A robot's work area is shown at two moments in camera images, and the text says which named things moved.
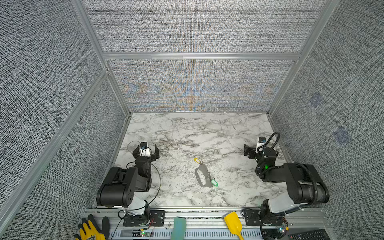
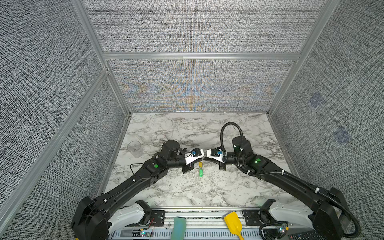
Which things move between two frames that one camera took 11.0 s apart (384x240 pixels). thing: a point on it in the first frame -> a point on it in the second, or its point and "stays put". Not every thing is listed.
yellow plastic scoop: x=233 y=223 stays put
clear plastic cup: x=132 y=145 stays put
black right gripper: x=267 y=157 -> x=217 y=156
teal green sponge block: x=179 y=227 stays put
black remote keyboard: x=318 y=234 stays put
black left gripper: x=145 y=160 -> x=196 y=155
